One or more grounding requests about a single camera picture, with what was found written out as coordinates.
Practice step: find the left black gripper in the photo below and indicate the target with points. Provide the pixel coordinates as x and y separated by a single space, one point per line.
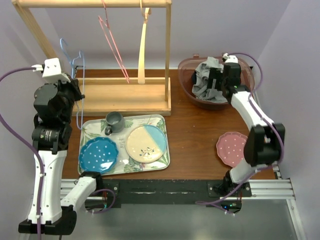
73 85

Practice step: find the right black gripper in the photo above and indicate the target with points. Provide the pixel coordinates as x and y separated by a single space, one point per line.
215 73

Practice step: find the grey tank top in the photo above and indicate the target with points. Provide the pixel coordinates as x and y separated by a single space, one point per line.
199 88

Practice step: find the pink plastic hanger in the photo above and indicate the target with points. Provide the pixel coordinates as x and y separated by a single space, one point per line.
104 24

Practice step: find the cream plastic hanger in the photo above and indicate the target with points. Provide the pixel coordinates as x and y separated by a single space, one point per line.
145 12

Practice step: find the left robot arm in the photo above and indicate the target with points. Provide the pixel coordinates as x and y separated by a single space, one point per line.
50 214

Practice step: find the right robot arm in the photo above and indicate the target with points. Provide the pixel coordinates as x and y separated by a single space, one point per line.
264 146

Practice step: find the pink transparent plastic bin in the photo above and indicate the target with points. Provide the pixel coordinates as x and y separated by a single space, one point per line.
186 76

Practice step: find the wooden clothes rack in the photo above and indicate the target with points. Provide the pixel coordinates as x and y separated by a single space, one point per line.
107 94

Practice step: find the grey ceramic mug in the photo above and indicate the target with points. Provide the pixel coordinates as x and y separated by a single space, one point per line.
115 123

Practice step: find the floral rectangular tray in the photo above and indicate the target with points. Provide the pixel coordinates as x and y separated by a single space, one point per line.
125 164

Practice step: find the pink dotted plate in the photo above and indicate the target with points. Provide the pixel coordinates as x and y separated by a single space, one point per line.
230 148

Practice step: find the blue dotted plate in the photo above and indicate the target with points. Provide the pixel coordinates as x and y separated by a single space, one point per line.
99 154

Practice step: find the cream and blue plate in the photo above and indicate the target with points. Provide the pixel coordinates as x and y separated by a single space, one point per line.
146 144

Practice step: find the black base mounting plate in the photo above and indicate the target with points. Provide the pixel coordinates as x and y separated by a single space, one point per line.
117 192

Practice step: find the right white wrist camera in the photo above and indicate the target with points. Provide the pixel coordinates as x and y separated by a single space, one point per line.
229 59

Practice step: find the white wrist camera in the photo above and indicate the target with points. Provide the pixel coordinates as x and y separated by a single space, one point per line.
51 71
229 59

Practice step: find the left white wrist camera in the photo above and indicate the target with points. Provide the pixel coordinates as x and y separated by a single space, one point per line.
51 71

